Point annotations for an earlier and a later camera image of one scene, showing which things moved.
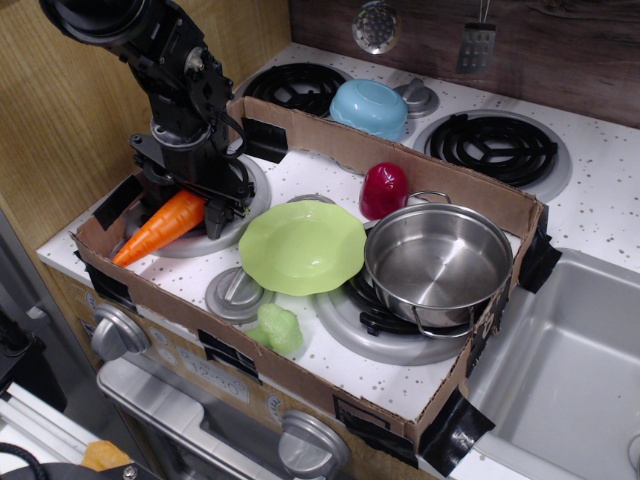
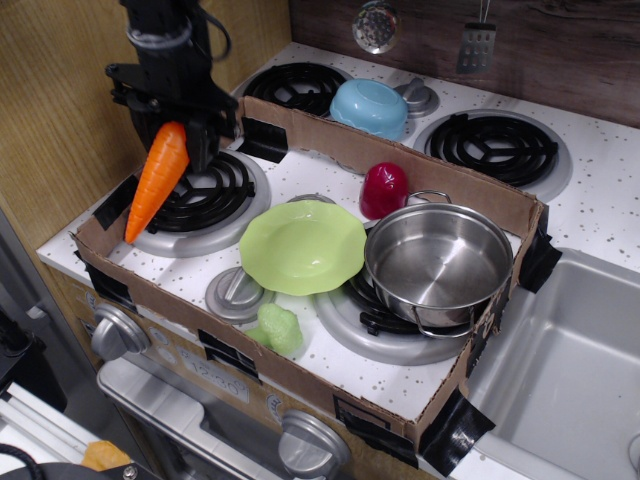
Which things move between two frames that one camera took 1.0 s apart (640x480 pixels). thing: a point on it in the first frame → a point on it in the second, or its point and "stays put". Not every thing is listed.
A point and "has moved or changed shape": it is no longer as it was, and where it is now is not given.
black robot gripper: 192,154 → 176,80
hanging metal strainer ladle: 377,27 stays put
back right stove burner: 510,148 stays put
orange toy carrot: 169,220 has moved or changed shape
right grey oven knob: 310,449 stays put
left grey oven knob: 114,334 stays put
